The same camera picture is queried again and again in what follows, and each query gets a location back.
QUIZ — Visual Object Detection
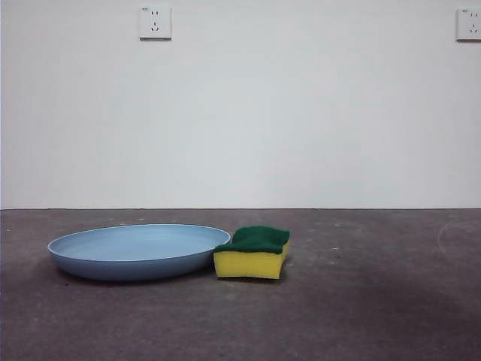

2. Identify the white wall socket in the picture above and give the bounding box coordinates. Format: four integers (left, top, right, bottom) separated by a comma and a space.
139, 5, 173, 41
455, 8, 481, 42

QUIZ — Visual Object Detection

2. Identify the yellow sponge with green pad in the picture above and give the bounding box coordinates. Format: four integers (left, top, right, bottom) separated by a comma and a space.
213, 224, 292, 281

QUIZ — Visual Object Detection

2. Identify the blue round plate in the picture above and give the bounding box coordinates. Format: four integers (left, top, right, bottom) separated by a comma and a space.
47, 223, 231, 282

